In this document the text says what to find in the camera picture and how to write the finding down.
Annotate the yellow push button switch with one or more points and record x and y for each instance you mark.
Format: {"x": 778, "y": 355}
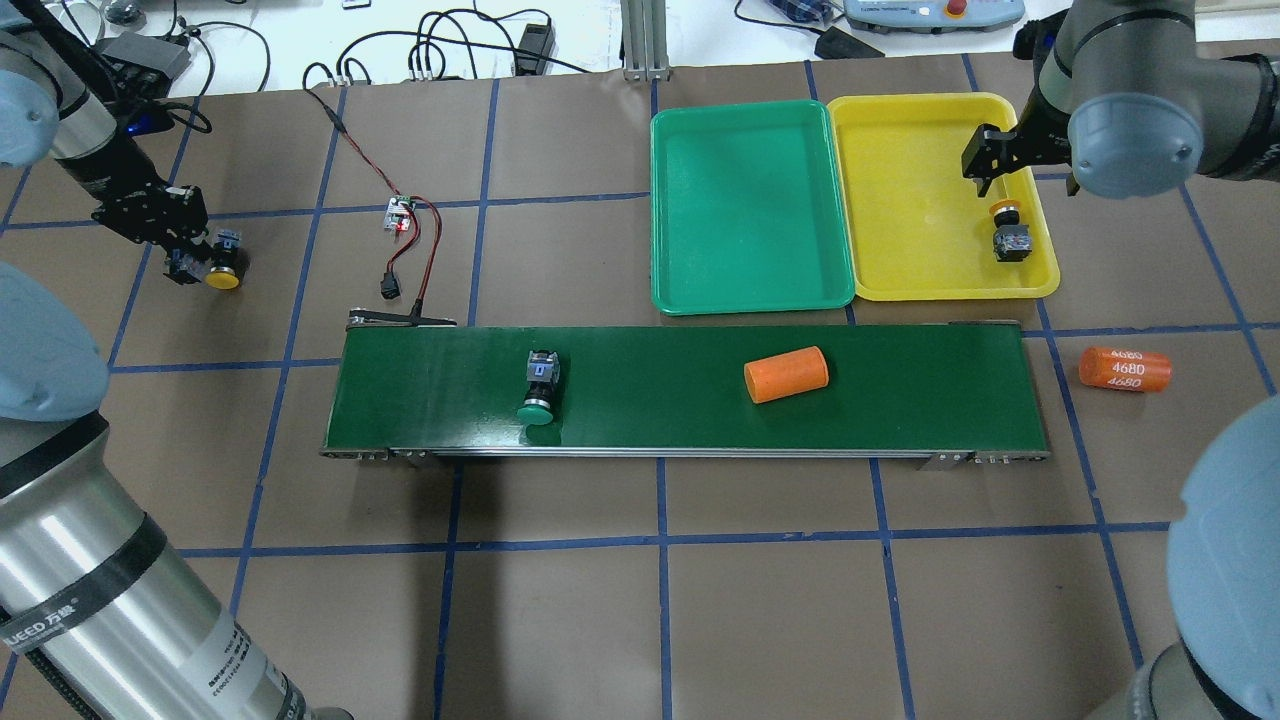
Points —
{"x": 1011, "y": 241}

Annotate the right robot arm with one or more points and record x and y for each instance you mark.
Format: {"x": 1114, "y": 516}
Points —
{"x": 1163, "y": 332}

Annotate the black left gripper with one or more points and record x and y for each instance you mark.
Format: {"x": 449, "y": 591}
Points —
{"x": 117, "y": 172}

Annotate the teach pendant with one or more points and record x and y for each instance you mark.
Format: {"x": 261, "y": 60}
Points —
{"x": 933, "y": 17}

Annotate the aluminium frame post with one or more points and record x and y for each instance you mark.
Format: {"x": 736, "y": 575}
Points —
{"x": 644, "y": 51}

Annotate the green plastic tray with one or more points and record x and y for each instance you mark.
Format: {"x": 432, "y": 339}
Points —
{"x": 748, "y": 214}

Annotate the small controller circuit board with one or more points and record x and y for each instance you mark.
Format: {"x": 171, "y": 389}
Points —
{"x": 400, "y": 215}

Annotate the black power adapter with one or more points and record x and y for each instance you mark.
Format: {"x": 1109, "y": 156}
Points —
{"x": 535, "y": 49}

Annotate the yellow plastic tray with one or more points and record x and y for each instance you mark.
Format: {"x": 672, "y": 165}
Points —
{"x": 918, "y": 229}

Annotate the orange cylinder with 4680 print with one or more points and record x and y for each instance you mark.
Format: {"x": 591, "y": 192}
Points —
{"x": 1124, "y": 369}

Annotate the green conveyor belt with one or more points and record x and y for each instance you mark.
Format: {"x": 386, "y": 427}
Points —
{"x": 943, "y": 392}

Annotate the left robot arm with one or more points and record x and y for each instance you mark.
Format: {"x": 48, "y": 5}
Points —
{"x": 95, "y": 596}

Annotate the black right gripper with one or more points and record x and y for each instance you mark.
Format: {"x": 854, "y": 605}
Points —
{"x": 1047, "y": 136}

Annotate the plain orange cylinder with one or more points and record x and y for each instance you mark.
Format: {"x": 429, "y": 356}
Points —
{"x": 785, "y": 375}

